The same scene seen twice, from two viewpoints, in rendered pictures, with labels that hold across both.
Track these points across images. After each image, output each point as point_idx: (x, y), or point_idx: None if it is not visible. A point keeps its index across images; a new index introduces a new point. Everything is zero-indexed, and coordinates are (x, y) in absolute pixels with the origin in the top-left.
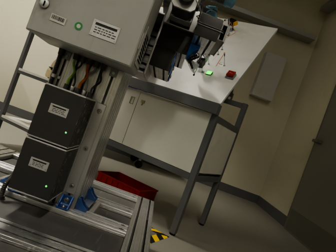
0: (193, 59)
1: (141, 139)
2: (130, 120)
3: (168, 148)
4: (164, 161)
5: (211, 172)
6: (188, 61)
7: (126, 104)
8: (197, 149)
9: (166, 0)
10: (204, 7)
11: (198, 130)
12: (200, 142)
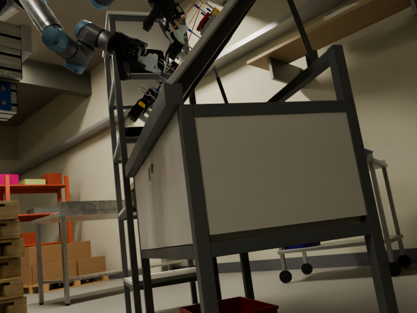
0: (137, 53)
1: (162, 225)
2: None
3: (174, 217)
4: (177, 243)
5: (293, 220)
6: (128, 62)
7: (149, 184)
8: (185, 189)
9: None
10: None
11: (178, 154)
12: (183, 174)
